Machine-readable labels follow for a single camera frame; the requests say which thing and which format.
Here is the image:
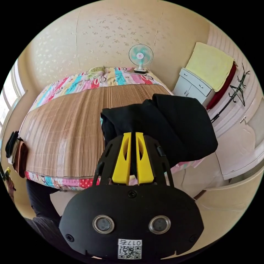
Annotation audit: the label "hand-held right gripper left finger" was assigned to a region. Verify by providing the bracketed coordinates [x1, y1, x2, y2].
[111, 132, 132, 185]

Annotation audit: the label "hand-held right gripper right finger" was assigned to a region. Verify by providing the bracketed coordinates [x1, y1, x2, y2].
[135, 132, 155, 185]

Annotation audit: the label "black pants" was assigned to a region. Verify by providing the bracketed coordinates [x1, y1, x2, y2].
[100, 93, 219, 176]

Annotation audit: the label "bed with woven mat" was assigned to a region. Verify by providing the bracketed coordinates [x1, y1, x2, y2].
[18, 66, 204, 190]

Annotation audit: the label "person's body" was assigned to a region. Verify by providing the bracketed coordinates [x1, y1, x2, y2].
[24, 179, 68, 262]

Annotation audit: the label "white cupboard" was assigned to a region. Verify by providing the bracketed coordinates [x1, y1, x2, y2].
[172, 67, 213, 108]

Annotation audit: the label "green patterned pillow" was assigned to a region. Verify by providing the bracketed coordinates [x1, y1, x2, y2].
[86, 65, 108, 80]

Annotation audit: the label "pile of clothes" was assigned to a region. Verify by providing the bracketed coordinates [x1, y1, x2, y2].
[5, 131, 29, 178]

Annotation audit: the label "small teal table fan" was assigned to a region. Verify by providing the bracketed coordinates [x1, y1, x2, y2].
[128, 43, 153, 74]

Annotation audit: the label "red cloth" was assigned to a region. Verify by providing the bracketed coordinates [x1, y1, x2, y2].
[206, 62, 237, 110]

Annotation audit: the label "black clothes hanger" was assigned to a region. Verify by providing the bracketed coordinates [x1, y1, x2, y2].
[210, 63, 250, 124]

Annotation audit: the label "yellow towel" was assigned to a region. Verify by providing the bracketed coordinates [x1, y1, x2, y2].
[185, 42, 235, 92]

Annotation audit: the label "window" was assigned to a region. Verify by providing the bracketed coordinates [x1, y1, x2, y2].
[0, 62, 28, 132]

